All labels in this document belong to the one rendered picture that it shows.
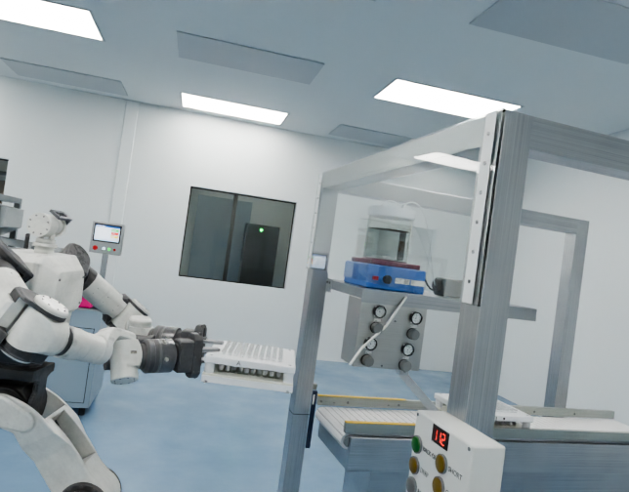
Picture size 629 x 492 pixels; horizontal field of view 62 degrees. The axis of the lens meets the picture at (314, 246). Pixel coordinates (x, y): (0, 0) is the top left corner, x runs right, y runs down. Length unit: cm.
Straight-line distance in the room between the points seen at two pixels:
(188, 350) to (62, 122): 571
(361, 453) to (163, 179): 543
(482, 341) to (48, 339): 86
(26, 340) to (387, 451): 106
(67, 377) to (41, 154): 346
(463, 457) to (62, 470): 117
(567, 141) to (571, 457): 134
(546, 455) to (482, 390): 111
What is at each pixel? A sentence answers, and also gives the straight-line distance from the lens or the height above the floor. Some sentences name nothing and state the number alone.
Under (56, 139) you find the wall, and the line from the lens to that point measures 697.
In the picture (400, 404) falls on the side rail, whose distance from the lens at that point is 203.
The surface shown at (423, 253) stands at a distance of 112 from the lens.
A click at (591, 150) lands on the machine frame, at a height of 160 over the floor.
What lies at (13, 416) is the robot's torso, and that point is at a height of 81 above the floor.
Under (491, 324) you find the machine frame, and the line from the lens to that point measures 97.
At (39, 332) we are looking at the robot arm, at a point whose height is 111.
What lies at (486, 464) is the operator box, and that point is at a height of 107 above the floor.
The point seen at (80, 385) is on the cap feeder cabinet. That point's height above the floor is 22.
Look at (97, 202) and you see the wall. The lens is 680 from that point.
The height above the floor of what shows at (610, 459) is 77.
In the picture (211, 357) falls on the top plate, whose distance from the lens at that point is 146.
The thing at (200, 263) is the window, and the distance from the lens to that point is 680.
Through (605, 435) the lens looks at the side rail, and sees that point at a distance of 223.
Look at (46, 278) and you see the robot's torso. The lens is 156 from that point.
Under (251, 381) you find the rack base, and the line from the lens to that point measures 146.
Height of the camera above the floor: 135
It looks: 1 degrees up
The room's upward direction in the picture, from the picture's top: 8 degrees clockwise
